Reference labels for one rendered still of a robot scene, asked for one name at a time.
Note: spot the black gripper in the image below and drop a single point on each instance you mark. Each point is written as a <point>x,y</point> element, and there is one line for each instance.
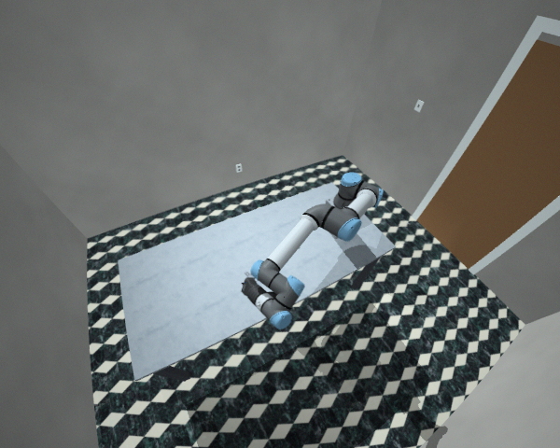
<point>255,293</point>

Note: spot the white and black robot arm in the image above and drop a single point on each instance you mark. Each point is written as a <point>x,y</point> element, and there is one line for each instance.
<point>342,223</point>

